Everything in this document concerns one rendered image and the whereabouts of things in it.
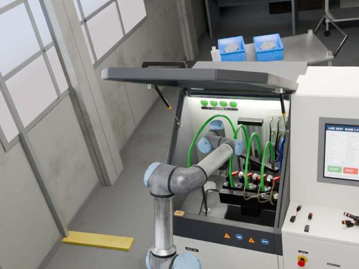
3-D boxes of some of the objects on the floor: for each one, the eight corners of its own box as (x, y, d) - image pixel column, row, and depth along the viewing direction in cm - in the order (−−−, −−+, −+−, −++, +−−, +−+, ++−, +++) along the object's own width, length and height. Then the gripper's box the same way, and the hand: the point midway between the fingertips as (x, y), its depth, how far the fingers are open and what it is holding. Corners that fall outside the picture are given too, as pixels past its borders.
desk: (218, 24, 801) (213, -18, 760) (299, 18, 751) (298, -27, 710) (209, 40, 741) (202, -6, 701) (296, 34, 692) (295, -15, 651)
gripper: (208, 151, 225) (213, 183, 236) (225, 153, 222) (229, 185, 233) (213, 142, 232) (218, 174, 243) (229, 144, 228) (234, 175, 239)
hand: (225, 174), depth 239 cm, fingers closed
